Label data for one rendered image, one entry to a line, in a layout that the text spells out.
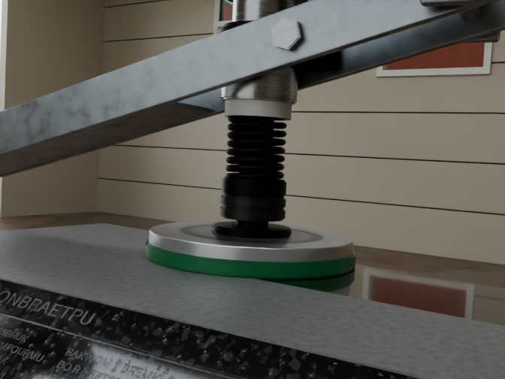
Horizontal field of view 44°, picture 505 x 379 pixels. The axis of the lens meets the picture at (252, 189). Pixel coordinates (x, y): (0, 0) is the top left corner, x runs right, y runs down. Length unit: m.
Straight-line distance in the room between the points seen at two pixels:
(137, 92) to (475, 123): 6.11
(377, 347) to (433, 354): 0.03
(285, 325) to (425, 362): 0.10
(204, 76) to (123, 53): 8.62
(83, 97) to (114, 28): 8.73
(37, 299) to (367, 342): 0.25
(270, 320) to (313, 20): 0.28
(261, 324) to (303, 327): 0.03
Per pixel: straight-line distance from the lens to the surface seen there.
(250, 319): 0.42
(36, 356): 0.46
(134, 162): 8.91
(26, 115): 0.75
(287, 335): 0.39
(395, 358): 0.36
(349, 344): 0.38
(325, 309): 0.46
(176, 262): 0.57
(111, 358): 0.42
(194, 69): 0.62
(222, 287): 0.51
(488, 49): 6.71
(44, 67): 8.84
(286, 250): 0.55
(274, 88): 0.62
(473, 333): 0.44
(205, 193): 8.10
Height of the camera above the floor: 0.93
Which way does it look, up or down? 3 degrees down
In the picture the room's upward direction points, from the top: 3 degrees clockwise
